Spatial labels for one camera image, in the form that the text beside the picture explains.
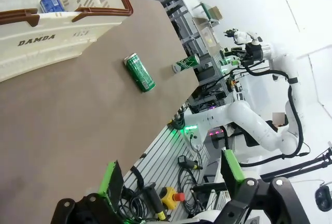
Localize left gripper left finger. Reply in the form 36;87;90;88
50;160;125;224

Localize yellow emergency stop button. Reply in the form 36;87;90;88
161;186;186;211

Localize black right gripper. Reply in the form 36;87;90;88
220;41;263;66

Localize black mouse-shaped device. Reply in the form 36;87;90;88
315;186;332;213

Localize green and white soda can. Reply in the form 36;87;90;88
171;53;201;74

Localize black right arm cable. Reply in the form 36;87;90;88
242;63;311;159

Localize cream basket with brown handles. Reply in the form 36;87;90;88
0;0;134;82

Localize seated background person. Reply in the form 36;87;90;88
264;111;290;135

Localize small cardboard box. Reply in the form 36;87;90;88
207;6;223;20

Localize thick black cable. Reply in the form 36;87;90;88
129;166;146;196

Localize blue can white label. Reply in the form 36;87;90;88
39;0;65;13

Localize black cable bundle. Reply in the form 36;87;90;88
177;168;208;212

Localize aluminium slotted base plate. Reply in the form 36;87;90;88
118;120;229;224

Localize black handle with yellow tip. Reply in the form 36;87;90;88
143;181;169;221

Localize slim dark green can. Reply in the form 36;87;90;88
123;52;157;93

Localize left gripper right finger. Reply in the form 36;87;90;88
215;149;311;224

